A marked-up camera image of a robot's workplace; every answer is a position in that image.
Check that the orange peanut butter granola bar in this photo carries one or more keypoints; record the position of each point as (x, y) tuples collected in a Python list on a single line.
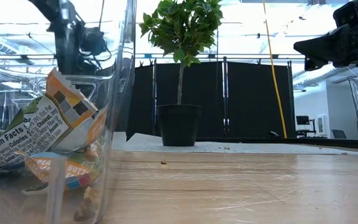
[(57, 169)]

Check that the green nutrition-label granola bar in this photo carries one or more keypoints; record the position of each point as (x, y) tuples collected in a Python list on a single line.
[(36, 130)]

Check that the large clear plastic bin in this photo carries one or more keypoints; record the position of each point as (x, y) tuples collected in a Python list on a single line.
[(11, 202)]

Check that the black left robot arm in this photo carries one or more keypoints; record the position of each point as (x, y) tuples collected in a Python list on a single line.
[(67, 46)]

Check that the small brown granola crumb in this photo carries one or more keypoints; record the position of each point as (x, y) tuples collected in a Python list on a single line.
[(163, 161)]

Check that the black computer monitor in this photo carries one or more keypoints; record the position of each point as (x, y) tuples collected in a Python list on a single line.
[(302, 120)]

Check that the black room divider panel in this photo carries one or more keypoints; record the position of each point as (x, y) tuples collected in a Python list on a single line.
[(204, 93), (143, 99), (253, 99)]

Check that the dark office chair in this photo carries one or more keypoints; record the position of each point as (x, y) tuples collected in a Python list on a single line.
[(339, 134)]

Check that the small black dome object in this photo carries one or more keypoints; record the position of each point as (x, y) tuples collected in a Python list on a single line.
[(273, 134)]

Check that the green leafy potted tree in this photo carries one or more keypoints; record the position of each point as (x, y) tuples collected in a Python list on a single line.
[(185, 28)]

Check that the black plant pot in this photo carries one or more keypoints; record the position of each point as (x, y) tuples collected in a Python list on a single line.
[(179, 124)]

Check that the black ceiling-hung device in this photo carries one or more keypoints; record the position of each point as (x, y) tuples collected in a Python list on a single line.
[(93, 40)]

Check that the grey ceiling duct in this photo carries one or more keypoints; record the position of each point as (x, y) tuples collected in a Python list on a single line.
[(319, 77)]

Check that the white wall-mounted box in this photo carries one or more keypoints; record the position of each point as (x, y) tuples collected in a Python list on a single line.
[(321, 124)]

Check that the grey overhead rail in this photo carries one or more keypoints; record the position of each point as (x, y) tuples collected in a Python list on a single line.
[(244, 56)]

